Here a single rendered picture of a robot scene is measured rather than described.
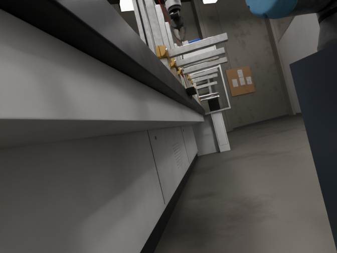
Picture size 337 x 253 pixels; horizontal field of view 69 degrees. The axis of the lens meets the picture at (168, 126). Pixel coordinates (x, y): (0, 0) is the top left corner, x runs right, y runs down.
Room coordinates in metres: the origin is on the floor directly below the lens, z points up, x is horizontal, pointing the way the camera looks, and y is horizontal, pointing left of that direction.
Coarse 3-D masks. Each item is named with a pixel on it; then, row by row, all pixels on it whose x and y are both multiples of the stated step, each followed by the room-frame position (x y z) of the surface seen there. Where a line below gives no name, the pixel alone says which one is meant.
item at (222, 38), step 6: (216, 36) 1.05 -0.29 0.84; (222, 36) 1.05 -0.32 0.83; (198, 42) 1.07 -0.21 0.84; (204, 42) 1.06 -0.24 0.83; (210, 42) 1.06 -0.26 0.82; (216, 42) 1.05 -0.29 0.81; (222, 42) 1.07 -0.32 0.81; (180, 48) 1.08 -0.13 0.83; (186, 48) 1.08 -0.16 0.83; (192, 48) 1.07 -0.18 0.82; (198, 48) 1.07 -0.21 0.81; (174, 54) 1.09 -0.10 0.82; (180, 54) 1.10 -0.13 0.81
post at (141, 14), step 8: (136, 0) 0.79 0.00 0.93; (136, 8) 0.80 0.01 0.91; (144, 8) 0.81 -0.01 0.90; (136, 16) 0.80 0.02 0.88; (144, 16) 0.80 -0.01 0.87; (144, 24) 0.80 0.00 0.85; (144, 32) 0.79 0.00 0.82; (144, 40) 0.80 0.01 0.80; (152, 40) 0.81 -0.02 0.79; (152, 48) 0.80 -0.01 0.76
